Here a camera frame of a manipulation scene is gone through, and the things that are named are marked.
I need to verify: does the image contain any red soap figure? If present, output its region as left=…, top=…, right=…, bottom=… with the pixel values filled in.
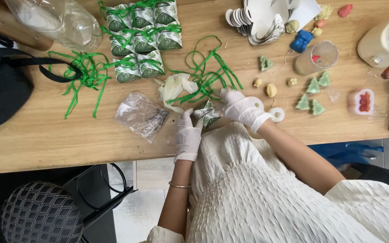
left=337, top=3, right=354, bottom=18

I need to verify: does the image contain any white paper sheet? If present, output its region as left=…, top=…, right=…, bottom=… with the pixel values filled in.
left=288, top=0, right=322, bottom=33

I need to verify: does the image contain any single green leaf gift box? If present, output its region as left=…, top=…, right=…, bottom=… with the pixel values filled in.
left=193, top=100, right=222, bottom=128

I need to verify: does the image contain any crumpled white latex glove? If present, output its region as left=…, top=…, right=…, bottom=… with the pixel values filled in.
left=155, top=72, right=199, bottom=114

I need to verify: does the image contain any thin metal bracelet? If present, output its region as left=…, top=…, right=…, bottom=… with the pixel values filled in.
left=168, top=181, right=192, bottom=189

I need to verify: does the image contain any clear plastic cup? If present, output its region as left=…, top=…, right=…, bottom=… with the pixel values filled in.
left=292, top=40, right=339, bottom=76

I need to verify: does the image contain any blue plastic bag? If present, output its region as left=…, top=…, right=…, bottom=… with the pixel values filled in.
left=308, top=142, right=384, bottom=168

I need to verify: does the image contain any grid patterned black chair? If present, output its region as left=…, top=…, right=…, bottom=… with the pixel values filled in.
left=1, top=163, right=138, bottom=243

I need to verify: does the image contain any person's left hand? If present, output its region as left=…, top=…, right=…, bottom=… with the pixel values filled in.
left=174, top=109, right=204, bottom=163

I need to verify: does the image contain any wooden plank with screws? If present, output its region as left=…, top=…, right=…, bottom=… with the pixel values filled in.
left=0, top=0, right=54, bottom=52

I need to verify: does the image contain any white round ring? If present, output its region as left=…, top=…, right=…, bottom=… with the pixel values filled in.
left=269, top=107, right=286, bottom=123

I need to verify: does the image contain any person's right hand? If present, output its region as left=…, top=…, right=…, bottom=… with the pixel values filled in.
left=214, top=88, right=273, bottom=134

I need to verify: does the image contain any white textured dress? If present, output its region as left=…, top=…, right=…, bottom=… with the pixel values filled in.
left=140, top=121, right=389, bottom=243

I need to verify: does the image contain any clear plastic bag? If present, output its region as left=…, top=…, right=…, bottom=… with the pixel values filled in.
left=114, top=92, right=171, bottom=144

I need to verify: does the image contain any clear plastic bottle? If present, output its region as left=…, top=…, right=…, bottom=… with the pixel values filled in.
left=4, top=0, right=102, bottom=53

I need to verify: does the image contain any cream electric appliance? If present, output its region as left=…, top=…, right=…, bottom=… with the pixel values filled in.
left=357, top=13, right=389, bottom=69

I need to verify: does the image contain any small clear plastic mould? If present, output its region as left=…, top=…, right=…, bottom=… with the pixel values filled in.
left=326, top=87, right=341, bottom=103

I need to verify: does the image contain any group of ribboned leaf boxes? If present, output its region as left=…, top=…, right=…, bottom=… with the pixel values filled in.
left=98, top=0, right=183, bottom=84

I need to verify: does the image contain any thin beige string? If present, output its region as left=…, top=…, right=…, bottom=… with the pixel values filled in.
left=274, top=49, right=293, bottom=74

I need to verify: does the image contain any black bag with strap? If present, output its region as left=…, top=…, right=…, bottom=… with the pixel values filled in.
left=0, top=47, right=84, bottom=135

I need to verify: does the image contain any stack of flat white box cutouts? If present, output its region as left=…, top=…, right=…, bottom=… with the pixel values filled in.
left=225, top=0, right=300, bottom=46

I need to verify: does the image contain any heap of green ribbons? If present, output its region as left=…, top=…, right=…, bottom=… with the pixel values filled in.
left=165, top=35, right=244, bottom=105
left=47, top=51, right=113, bottom=119

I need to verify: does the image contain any small green tree soap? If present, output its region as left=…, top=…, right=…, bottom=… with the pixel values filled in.
left=260, top=55, right=274, bottom=72

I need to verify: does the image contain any blue bear soap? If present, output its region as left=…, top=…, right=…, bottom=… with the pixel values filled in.
left=289, top=30, right=314, bottom=54

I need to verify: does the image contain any pale yellow flower soap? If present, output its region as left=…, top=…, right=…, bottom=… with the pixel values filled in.
left=316, top=4, right=334, bottom=21

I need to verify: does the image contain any pink silicone mould with red soap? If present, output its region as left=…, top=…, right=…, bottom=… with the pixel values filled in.
left=347, top=88, right=375, bottom=116

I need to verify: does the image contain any beige round soap figure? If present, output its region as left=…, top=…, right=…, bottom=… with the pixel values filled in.
left=285, top=20, right=300, bottom=34

